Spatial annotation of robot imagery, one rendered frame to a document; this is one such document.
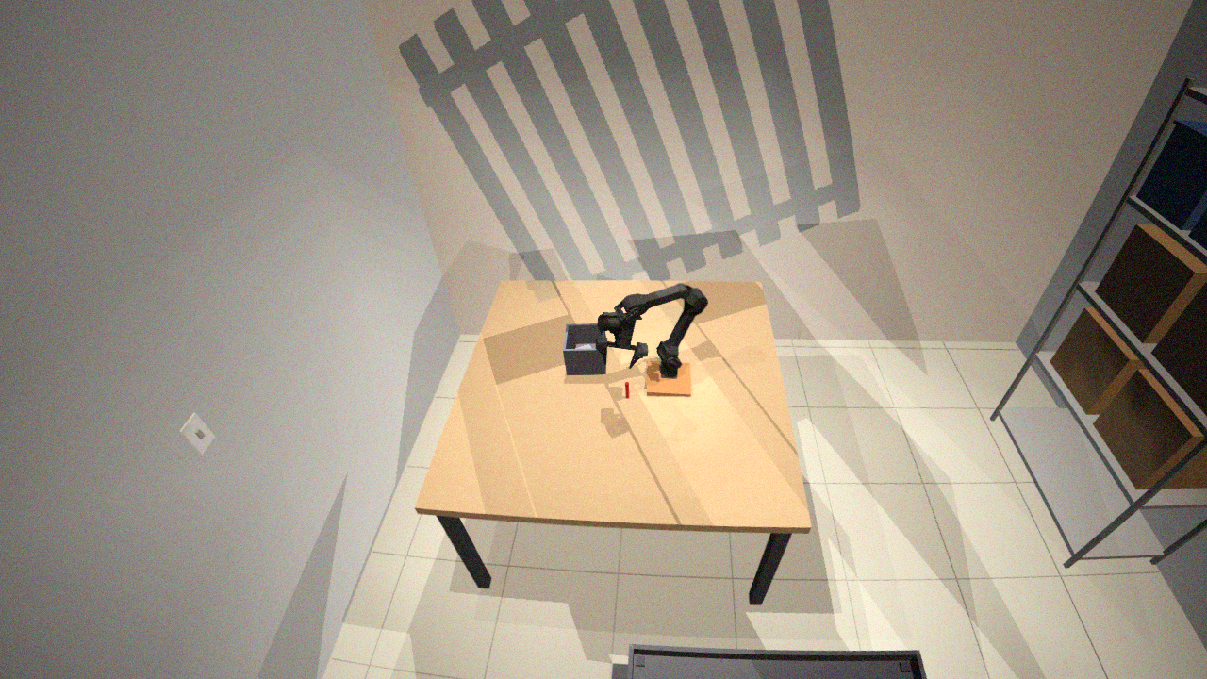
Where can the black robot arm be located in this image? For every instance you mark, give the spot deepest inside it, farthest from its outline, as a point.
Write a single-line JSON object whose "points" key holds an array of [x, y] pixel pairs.
{"points": [[638, 304]]}

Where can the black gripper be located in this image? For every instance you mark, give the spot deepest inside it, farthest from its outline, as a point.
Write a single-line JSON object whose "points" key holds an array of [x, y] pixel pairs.
{"points": [[622, 341]]}

